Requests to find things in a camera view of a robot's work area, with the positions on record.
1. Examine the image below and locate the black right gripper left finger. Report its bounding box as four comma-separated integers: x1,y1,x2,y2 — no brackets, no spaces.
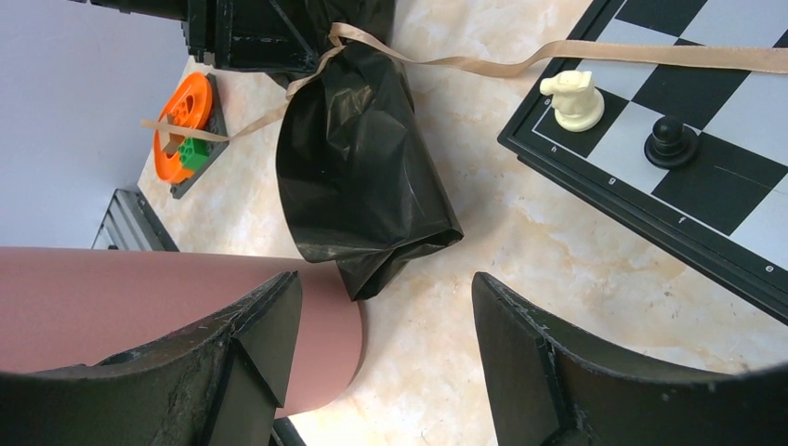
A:
1,271,302,445

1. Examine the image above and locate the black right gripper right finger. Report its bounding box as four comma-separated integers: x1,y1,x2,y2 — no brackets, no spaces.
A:
472,272,787,445

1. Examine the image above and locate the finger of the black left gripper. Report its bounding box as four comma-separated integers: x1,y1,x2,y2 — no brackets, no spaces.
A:
181,0,319,73

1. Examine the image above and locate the flower bouquet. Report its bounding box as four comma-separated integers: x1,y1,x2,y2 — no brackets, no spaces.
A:
270,0,464,302

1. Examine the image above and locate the beige ribbon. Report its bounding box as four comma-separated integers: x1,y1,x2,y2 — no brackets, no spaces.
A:
139,22,788,144

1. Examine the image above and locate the pink vase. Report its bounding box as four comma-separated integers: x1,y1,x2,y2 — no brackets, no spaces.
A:
1,247,363,417

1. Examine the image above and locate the green toy brick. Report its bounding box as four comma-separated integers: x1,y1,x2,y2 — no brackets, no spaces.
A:
177,138,210,171

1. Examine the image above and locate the black white chessboard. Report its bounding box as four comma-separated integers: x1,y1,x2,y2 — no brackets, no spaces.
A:
497,0,788,326

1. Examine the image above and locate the black chess pawn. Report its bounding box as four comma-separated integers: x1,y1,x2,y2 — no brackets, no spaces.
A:
644,115,699,170

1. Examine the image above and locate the white chess knight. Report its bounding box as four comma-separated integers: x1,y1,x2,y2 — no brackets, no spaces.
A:
539,70,605,133

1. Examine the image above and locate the orange ring toy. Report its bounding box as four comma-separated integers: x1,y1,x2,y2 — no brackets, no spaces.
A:
152,71,215,185

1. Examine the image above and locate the aluminium frame rail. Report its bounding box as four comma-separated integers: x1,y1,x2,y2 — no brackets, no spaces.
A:
91,189,179,252

